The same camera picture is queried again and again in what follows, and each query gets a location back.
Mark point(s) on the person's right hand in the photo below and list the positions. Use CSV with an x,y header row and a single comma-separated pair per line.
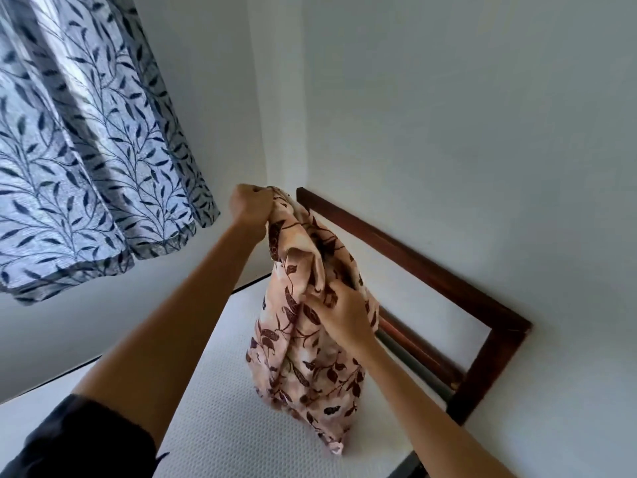
x,y
346,316

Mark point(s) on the person's left hand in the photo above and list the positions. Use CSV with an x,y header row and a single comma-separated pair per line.
x,y
251,209

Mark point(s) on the pink floral bed sheet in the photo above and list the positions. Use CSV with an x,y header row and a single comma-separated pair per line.
x,y
308,388

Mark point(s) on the dark wooden bed frame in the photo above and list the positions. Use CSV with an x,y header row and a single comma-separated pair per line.
x,y
423,271

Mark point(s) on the white textured mattress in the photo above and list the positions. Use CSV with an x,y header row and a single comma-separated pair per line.
x,y
224,433

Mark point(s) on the person's left forearm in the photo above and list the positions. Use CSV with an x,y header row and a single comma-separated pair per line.
x,y
184,323

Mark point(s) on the person's right forearm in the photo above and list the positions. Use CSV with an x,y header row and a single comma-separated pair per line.
x,y
428,418

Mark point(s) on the wide blue leaf print curtain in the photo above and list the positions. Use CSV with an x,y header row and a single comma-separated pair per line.
x,y
74,144

